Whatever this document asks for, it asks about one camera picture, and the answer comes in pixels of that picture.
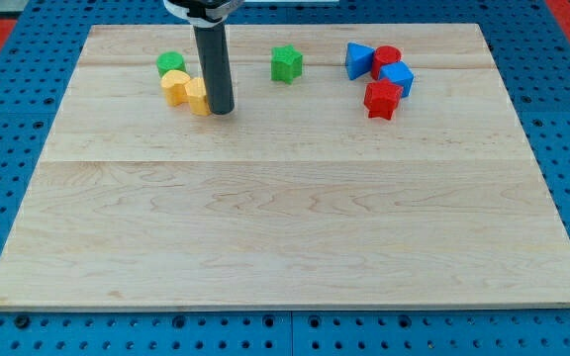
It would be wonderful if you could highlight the red star block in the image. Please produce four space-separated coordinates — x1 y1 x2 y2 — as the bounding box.
363 78 403 121

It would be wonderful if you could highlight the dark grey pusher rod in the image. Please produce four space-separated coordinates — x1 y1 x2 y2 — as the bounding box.
194 22 235 115

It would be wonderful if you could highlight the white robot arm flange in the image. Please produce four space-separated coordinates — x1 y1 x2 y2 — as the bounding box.
162 0 244 28

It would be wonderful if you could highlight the light wooden board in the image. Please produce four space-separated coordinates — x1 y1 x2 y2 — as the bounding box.
0 24 570 312

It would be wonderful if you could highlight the green star block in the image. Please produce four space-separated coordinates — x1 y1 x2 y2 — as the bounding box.
271 44 303 84

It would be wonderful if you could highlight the blue triangle block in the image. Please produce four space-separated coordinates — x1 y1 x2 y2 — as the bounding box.
345 43 375 80

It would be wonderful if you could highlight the red cylinder block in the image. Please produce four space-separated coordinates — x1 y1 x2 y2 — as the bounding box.
370 45 402 80

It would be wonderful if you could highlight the blue cube block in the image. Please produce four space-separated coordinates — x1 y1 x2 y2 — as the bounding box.
379 61 415 98

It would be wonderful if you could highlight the yellow heart block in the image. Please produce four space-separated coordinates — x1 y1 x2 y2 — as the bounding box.
160 69 191 107

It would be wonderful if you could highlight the green cylinder block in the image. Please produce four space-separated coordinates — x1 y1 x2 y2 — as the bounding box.
155 51 186 77

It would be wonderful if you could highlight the yellow hexagon block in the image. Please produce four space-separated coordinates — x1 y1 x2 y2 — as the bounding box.
184 77 212 116

